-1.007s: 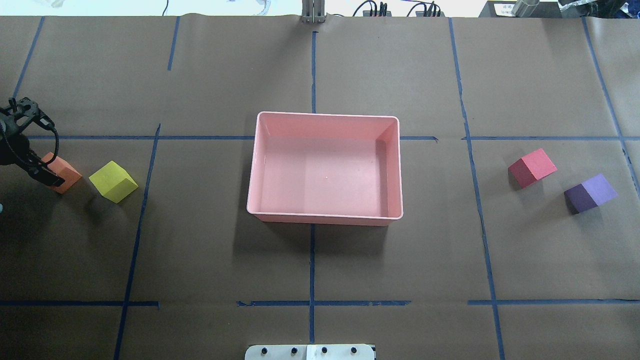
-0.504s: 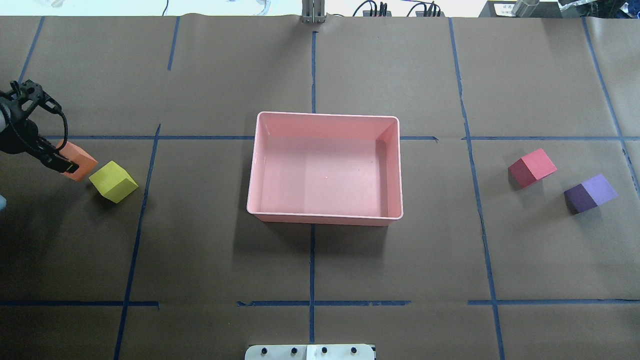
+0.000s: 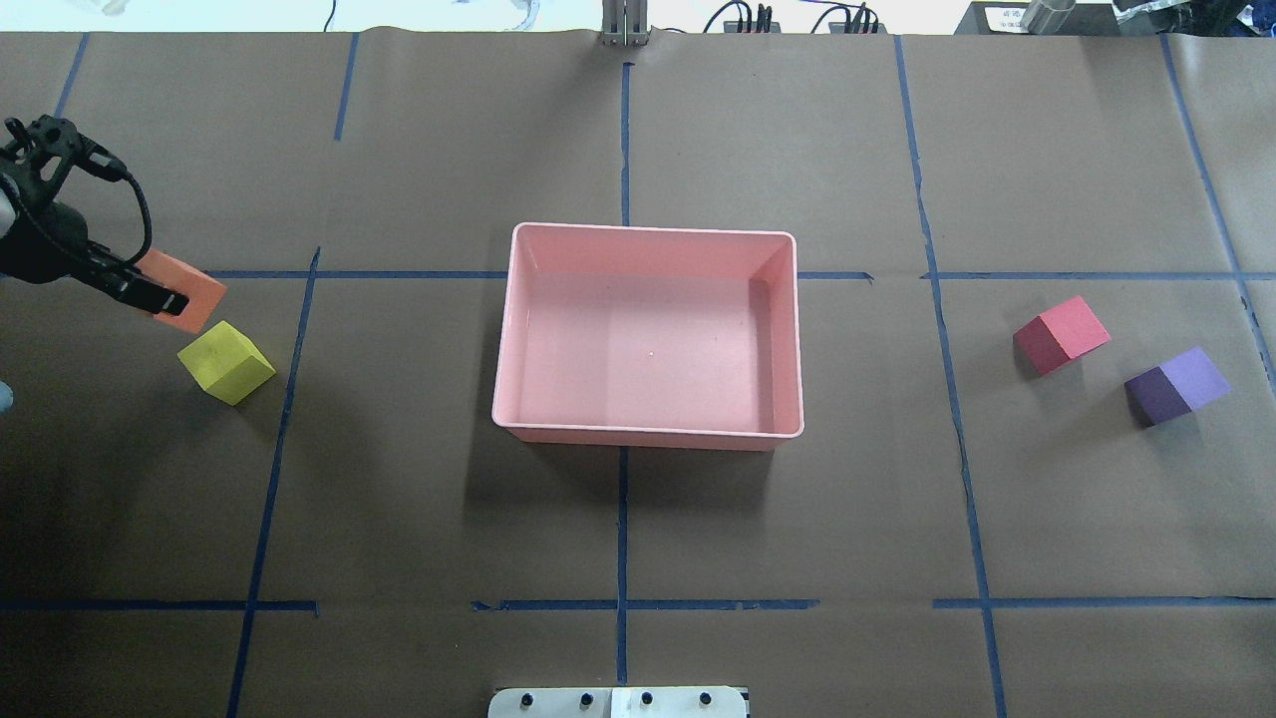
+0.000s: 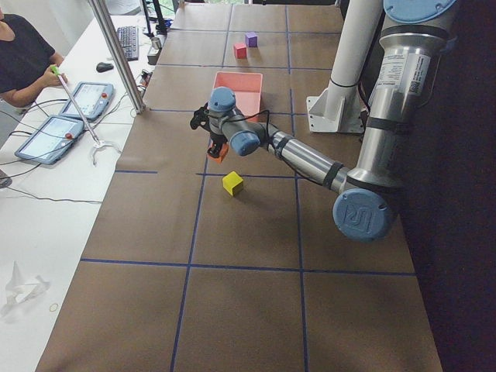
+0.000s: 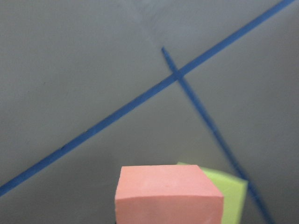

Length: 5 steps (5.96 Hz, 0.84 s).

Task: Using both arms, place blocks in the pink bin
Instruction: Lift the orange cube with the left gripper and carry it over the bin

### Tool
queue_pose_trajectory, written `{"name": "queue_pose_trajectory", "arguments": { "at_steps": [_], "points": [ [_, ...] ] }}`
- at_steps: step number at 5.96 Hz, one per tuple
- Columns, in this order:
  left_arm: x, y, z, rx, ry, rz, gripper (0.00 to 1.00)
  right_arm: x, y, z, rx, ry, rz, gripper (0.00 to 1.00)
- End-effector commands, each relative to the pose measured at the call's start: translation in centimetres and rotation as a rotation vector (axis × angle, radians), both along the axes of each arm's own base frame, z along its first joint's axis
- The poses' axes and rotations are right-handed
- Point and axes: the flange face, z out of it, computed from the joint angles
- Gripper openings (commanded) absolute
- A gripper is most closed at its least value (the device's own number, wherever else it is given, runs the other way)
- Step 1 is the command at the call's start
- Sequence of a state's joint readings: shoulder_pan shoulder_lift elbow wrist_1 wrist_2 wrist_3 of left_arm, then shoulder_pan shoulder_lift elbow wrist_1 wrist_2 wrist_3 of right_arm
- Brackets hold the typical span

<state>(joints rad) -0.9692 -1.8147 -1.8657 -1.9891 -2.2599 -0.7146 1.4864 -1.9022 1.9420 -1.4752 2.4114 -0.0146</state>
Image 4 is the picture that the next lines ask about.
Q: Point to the red foam block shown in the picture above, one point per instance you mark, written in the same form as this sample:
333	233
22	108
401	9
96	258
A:
240	50

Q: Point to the far teach pendant tablet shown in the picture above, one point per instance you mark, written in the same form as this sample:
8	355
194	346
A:
93	98

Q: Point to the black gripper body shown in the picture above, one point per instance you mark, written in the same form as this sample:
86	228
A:
215	139

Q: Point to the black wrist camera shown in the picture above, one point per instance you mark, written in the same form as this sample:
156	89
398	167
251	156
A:
200	118

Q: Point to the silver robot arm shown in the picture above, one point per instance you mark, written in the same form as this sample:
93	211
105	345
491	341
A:
383	59

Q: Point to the reacher grabber stick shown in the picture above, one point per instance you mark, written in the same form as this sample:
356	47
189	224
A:
99	144

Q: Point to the yellow foam block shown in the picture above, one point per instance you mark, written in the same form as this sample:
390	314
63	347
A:
233	183

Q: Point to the black computer keyboard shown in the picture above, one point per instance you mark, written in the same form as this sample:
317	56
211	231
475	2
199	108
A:
128	37

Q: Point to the near teach pendant tablet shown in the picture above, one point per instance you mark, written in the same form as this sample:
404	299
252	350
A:
52	140

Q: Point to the aluminium frame post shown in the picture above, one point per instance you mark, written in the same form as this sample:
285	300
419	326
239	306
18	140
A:
107	27

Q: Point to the small metal cup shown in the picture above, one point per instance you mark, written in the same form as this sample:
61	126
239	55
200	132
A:
155	43

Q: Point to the crumpled white paper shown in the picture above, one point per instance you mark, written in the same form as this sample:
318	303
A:
21	295

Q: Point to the pink plastic bin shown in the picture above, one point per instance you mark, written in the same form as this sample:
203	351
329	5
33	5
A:
247	88

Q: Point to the teach pendant tablet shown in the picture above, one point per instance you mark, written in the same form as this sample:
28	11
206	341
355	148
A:
52	140
93	98

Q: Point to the purple foam block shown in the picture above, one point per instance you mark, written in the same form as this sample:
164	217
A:
251	39

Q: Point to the person in black shirt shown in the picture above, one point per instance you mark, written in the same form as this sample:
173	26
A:
26	61

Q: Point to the orange foam block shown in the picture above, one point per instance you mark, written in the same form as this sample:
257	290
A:
223	154

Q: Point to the black computer mouse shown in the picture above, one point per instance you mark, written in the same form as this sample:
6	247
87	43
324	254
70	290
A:
103	67

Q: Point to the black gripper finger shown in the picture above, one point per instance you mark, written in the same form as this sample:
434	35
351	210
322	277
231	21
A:
214	151

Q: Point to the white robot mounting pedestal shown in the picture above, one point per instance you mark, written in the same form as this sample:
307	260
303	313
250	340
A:
337	108

